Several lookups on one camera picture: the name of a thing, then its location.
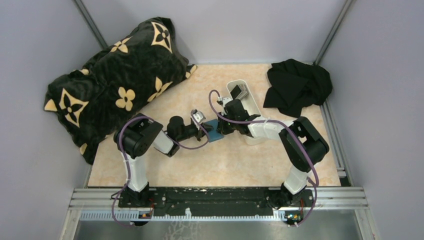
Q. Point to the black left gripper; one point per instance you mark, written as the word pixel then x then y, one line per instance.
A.
pixel 203 131

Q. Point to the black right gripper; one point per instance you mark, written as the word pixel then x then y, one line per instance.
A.
pixel 226 126

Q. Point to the blue leather card holder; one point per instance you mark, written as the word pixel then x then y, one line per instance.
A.
pixel 212 128

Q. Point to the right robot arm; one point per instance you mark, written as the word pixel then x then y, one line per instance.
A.
pixel 304 145

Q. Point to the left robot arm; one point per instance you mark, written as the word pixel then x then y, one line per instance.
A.
pixel 141 132

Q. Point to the white oblong plastic bin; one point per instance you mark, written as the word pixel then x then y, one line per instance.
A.
pixel 249 104

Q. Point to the black cloth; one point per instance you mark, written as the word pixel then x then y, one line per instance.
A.
pixel 295 85

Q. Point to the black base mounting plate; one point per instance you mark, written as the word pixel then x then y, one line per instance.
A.
pixel 214 202

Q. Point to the black flower-patterned pillow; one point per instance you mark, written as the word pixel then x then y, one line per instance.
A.
pixel 94 101

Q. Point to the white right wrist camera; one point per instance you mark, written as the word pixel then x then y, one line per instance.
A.
pixel 223 100

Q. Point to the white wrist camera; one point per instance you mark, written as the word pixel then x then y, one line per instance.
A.
pixel 197 116
pixel 223 100

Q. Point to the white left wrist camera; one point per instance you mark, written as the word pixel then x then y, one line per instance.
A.
pixel 197 116

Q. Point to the aluminium front rail frame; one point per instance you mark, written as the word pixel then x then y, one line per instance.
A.
pixel 101 204

